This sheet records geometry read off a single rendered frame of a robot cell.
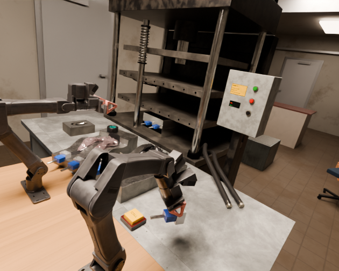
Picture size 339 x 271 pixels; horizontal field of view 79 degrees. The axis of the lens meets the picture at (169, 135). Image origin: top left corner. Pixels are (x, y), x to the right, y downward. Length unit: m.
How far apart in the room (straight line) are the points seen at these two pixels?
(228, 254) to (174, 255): 0.22
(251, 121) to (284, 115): 3.99
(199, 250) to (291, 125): 4.74
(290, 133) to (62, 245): 5.10
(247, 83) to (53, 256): 1.34
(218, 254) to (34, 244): 0.67
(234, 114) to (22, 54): 2.84
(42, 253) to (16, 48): 2.89
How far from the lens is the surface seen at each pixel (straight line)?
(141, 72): 1.99
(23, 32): 3.47
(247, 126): 1.49
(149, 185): 1.13
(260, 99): 1.45
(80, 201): 0.48
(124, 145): 1.46
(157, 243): 0.91
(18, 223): 1.04
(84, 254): 0.88
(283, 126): 5.48
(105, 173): 0.45
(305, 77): 8.48
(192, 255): 0.90
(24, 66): 3.49
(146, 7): 1.93
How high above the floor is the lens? 1.47
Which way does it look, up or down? 20 degrees down
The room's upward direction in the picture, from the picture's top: 9 degrees clockwise
